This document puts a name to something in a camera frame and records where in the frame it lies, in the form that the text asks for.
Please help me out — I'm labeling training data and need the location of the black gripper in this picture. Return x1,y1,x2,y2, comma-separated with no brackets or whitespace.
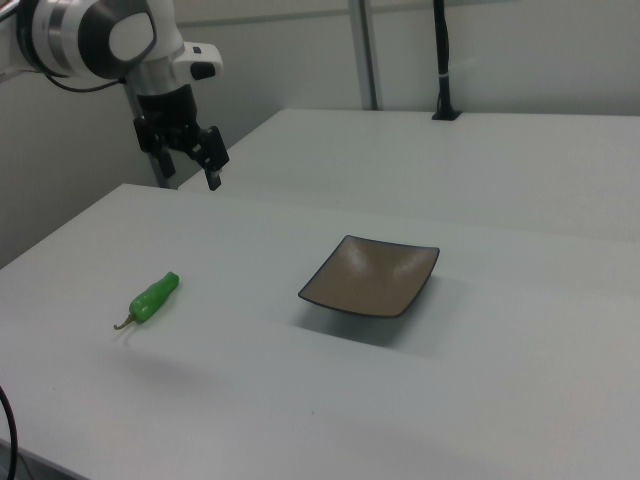
132,83,232,193

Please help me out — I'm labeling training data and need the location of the green chili pepper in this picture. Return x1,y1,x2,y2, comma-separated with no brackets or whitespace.
112,271,182,332

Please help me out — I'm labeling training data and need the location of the square brown ceramic plate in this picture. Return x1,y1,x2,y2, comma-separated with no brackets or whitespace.
297,233,441,320

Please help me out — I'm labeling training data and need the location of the grey metal column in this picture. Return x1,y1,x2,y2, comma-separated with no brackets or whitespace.
125,82,182,190

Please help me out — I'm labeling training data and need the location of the black pole with white band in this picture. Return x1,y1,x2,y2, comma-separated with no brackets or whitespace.
431,0,464,122

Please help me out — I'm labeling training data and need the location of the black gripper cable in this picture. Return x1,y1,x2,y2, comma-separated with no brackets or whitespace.
45,73,129,94

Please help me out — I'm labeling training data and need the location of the grey metal partition post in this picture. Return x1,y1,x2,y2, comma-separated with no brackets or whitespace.
348,0,380,111

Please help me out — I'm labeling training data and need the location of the thick black cable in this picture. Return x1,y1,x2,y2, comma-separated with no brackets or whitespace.
0,383,21,480

